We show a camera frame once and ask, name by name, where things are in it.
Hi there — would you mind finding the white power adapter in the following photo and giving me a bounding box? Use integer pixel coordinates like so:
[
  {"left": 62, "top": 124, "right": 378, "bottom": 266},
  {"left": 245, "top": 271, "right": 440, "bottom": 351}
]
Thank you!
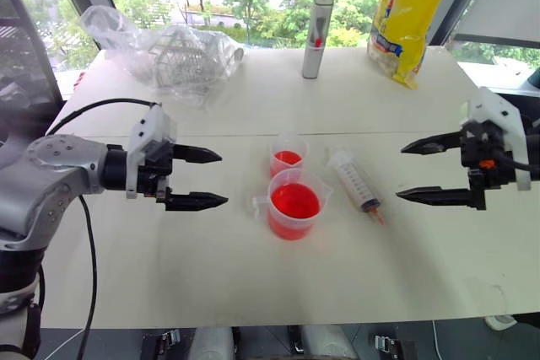
[{"left": 483, "top": 314, "right": 518, "bottom": 331}]

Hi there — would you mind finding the large beaker red liquid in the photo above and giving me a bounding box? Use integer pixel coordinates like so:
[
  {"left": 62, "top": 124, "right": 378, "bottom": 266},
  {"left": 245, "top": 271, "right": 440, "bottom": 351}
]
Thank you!
[{"left": 251, "top": 168, "right": 334, "bottom": 242}]

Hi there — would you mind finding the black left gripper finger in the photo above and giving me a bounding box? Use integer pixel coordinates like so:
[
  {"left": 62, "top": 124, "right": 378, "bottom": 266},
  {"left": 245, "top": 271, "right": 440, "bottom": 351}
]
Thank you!
[
  {"left": 164, "top": 186, "right": 230, "bottom": 212},
  {"left": 173, "top": 143, "right": 224, "bottom": 165}
]

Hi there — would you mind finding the white thin cable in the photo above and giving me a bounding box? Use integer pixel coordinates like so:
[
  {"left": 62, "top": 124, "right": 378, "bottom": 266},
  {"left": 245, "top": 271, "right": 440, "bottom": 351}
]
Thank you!
[{"left": 430, "top": 320, "right": 446, "bottom": 360}]

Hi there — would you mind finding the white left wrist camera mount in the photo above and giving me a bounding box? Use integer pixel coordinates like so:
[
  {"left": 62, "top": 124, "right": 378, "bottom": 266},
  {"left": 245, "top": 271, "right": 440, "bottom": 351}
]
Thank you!
[{"left": 125, "top": 105, "right": 177, "bottom": 200}]

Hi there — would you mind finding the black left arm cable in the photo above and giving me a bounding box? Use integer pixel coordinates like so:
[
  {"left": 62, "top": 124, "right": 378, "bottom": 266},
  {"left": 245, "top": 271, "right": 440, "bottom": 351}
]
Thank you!
[{"left": 46, "top": 98, "right": 163, "bottom": 360}]

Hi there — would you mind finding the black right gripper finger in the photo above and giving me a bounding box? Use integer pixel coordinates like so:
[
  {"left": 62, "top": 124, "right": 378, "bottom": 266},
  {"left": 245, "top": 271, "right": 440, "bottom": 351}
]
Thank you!
[
  {"left": 400, "top": 130, "right": 463, "bottom": 155},
  {"left": 395, "top": 169, "right": 488, "bottom": 212}
]

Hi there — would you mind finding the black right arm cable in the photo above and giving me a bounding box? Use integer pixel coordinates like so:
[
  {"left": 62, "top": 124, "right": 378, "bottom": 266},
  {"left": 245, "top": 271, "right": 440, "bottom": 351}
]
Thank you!
[{"left": 497, "top": 147, "right": 540, "bottom": 180}]

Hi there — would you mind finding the clear plastic syringe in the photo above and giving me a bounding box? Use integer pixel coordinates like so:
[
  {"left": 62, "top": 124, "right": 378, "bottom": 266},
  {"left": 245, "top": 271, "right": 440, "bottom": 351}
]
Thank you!
[{"left": 323, "top": 147, "right": 387, "bottom": 228}]

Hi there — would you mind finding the clear crumpled plastic bag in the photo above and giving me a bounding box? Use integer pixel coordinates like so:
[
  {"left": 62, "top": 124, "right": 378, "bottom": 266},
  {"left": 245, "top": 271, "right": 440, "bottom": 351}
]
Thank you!
[{"left": 78, "top": 5, "right": 246, "bottom": 110}]

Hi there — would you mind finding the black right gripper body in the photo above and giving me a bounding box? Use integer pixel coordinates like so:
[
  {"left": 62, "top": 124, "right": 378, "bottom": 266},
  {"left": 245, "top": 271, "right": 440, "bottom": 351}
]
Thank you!
[{"left": 459, "top": 119, "right": 516, "bottom": 191}]

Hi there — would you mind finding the silver cylindrical tube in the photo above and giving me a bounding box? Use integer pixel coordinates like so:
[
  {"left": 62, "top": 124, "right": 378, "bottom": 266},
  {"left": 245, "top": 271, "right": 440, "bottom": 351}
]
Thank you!
[{"left": 301, "top": 0, "right": 335, "bottom": 80}]

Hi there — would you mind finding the small beaker red liquid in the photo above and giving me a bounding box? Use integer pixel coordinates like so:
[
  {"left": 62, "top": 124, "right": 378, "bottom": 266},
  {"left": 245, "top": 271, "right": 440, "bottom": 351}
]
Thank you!
[{"left": 269, "top": 133, "right": 311, "bottom": 179}]

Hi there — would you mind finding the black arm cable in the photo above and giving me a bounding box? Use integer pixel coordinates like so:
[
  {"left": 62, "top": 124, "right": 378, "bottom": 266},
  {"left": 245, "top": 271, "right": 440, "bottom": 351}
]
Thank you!
[
  {"left": 46, "top": 98, "right": 163, "bottom": 360},
  {"left": 497, "top": 147, "right": 540, "bottom": 180}
]

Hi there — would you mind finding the grey rounded robot leg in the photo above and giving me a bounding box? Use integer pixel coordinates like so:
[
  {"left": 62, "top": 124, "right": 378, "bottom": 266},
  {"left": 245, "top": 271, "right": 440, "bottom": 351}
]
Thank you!
[
  {"left": 301, "top": 325, "right": 359, "bottom": 360},
  {"left": 192, "top": 326, "right": 235, "bottom": 360}
]

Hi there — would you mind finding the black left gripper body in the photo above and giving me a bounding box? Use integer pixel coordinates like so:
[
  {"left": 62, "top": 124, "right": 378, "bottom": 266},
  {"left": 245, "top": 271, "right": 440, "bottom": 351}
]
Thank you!
[{"left": 137, "top": 140, "right": 176, "bottom": 205}]

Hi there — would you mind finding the yellow snack bag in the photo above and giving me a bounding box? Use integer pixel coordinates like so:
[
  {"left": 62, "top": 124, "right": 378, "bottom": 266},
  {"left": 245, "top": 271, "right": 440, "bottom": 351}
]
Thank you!
[{"left": 366, "top": 0, "right": 453, "bottom": 91}]

